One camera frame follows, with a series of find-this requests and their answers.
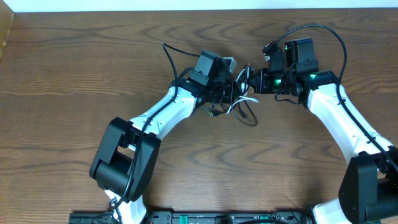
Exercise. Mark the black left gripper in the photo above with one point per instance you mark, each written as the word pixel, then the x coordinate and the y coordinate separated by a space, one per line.
pixel 231 87

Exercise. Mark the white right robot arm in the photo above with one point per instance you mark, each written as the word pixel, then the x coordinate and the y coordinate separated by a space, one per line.
pixel 368 192

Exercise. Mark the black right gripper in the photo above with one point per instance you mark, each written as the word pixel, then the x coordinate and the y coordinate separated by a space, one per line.
pixel 262 87

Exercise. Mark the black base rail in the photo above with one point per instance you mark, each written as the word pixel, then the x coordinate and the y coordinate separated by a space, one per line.
pixel 282 215

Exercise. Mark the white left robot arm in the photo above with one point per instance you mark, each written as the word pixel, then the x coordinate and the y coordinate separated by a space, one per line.
pixel 125 160

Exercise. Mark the brown cardboard side panel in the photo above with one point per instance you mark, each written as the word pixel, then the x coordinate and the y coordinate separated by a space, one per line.
pixel 6 19

